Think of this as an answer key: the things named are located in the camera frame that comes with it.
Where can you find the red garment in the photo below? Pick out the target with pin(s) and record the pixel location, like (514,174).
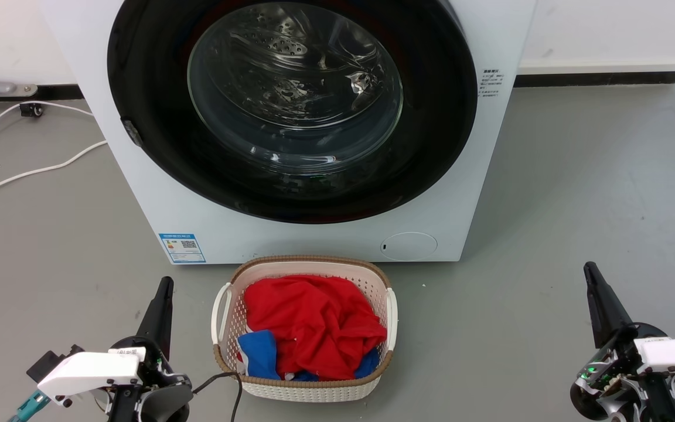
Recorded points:
(314,322)

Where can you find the blue garment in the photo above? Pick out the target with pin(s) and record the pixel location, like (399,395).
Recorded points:
(258,354)

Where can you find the stainless steel washer drum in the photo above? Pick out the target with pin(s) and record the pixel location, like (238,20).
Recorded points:
(279,47)

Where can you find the white plastic laundry basket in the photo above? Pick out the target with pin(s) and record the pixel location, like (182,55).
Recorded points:
(314,390)

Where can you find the blue energy label sticker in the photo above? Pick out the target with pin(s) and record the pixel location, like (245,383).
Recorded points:
(182,249)

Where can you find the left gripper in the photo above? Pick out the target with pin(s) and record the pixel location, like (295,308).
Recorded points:
(156,375)

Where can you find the black round washer door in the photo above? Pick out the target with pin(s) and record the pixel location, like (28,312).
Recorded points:
(431,146)

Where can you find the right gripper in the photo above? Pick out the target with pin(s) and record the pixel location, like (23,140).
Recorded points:
(607,381)

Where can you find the round white filter cover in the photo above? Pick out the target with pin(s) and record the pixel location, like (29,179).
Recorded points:
(408,246)

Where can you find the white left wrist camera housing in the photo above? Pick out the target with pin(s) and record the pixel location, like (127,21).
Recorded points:
(91,369)

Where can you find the white front-load washing machine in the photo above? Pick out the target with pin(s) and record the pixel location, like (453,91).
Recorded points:
(490,176)

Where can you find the black caster wheel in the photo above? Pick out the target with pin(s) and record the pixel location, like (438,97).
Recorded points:
(31,109)

